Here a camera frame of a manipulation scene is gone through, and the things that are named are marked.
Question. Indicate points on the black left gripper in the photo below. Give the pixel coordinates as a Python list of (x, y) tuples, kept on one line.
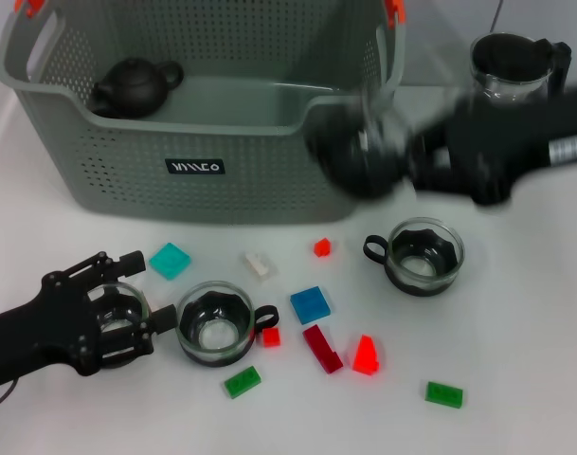
[(46, 327)]

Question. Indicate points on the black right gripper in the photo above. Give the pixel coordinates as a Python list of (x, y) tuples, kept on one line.
[(492, 166)]

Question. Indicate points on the glass teacup black holder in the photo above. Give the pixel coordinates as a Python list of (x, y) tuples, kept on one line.
[(231, 308), (364, 161), (425, 286), (122, 313)]

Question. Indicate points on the grey perforated plastic storage bin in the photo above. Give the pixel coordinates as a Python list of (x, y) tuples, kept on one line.
[(269, 189)]

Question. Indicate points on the teal square toy brick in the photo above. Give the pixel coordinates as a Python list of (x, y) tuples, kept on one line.
[(170, 261)]

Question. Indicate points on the glass pitcher black lid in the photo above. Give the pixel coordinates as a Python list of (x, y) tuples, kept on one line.
[(510, 57)]

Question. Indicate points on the green two-stud brick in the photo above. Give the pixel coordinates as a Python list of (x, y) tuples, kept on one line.
[(443, 393), (243, 382)]

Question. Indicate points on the small red brick side stud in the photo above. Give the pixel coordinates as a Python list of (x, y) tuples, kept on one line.
[(322, 248)]

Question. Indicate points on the small red square brick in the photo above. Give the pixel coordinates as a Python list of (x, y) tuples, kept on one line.
[(271, 337)]

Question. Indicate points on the blue square four-stud brick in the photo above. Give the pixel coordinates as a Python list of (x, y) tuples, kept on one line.
[(310, 305)]

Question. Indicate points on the dark red long brick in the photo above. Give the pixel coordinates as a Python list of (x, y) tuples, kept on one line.
[(322, 353)]

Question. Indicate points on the black ceramic teapot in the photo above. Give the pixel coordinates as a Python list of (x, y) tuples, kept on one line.
[(131, 90)]

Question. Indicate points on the bright red wedge brick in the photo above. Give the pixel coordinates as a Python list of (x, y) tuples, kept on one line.
[(365, 358)]

